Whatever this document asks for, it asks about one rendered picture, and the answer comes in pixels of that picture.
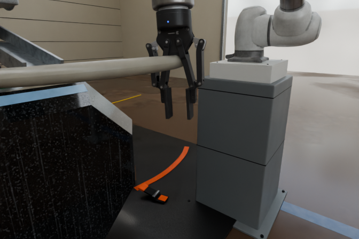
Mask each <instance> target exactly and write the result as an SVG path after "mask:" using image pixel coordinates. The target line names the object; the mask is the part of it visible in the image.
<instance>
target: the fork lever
mask: <svg viewBox="0 0 359 239"><path fill-rule="evenodd" d="M0 39H2V40H3V41H5V42H0V63H1V64H2V65H4V66H5V67H6V68H13V67H27V66H39V65H52V64H64V60H63V59H62V58H60V57H58V56H56V55H54V54H52V53H50V52H49V51H47V50H45V49H43V48H41V47H39V46H37V45H36V44H34V43H32V42H30V41H28V40H26V39H24V38H23V37H21V36H19V35H17V34H15V33H13V32H12V31H10V30H8V29H6V28H4V27H2V26H0Z"/></svg>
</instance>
